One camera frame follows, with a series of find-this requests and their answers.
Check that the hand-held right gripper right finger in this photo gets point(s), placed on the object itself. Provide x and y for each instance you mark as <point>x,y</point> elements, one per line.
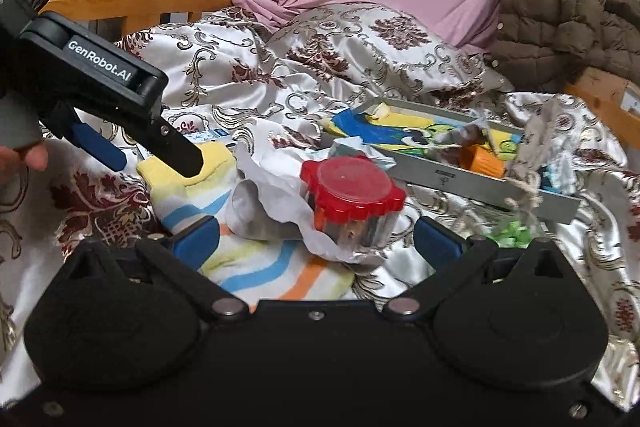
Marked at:
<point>437,239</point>

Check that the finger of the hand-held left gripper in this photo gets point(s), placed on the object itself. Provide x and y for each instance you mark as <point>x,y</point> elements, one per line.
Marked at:
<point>177,149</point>
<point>107,157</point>

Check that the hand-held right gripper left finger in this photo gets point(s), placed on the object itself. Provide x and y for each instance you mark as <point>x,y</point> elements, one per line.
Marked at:
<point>197,239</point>

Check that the grey cartoon print tray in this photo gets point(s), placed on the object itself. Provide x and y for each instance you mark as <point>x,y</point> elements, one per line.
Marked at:
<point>450,177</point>

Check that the striped yellow sock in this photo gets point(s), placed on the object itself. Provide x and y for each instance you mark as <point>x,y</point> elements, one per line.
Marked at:
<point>280,267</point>

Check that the red lid plastic jar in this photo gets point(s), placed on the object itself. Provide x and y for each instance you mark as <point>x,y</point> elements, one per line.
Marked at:
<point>350,187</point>

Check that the white blue sock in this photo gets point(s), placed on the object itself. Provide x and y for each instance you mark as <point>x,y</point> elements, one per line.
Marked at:
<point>557,177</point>

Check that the person's left hand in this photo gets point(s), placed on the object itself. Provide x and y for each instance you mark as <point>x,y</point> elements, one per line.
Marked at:
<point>30,158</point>

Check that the glass jar of green stars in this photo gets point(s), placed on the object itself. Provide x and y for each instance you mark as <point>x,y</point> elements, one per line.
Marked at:
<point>510,237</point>

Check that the orange plastic item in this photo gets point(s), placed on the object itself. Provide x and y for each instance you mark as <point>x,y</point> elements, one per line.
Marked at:
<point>482,162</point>

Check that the floral satin blanket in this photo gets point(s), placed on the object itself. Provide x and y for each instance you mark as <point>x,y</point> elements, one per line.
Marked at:
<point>350,52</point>

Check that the cardboard box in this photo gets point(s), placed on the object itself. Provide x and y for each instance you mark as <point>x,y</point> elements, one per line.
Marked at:
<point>610,87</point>

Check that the brown puffer jacket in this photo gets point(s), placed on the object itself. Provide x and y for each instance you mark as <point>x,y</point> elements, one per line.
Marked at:
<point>560,7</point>

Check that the wooden bed frame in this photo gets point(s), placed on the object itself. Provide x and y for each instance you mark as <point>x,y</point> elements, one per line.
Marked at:
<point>150,9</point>

